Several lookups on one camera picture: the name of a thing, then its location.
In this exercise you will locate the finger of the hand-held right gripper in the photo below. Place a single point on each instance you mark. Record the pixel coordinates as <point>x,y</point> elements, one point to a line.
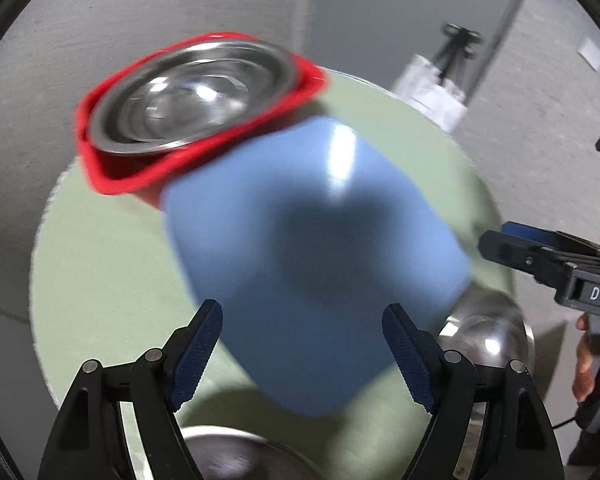
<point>517,255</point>
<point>555,238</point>

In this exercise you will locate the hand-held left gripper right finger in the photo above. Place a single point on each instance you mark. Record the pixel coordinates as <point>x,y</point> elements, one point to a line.
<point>409,360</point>

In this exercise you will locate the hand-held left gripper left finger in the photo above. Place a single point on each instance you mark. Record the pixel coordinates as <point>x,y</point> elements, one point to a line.
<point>196,355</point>

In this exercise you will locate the blue square plate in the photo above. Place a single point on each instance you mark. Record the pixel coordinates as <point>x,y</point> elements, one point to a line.
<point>305,255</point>

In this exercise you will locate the person's right hand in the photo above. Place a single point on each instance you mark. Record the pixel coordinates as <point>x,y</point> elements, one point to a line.
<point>585,365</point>

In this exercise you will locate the upturned steel bowl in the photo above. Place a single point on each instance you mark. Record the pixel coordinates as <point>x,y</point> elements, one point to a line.
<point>495,330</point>

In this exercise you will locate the white paper sheet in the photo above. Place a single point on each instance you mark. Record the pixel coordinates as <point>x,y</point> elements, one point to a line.
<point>592,52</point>

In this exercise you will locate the red square bowl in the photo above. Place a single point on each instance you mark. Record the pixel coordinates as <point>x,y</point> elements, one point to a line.
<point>111,172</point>

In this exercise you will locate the black tripod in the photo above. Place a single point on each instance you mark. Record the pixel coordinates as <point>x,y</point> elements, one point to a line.
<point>457,50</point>

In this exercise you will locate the steel round plate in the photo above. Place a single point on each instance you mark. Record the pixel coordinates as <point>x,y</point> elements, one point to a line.
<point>190,95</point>

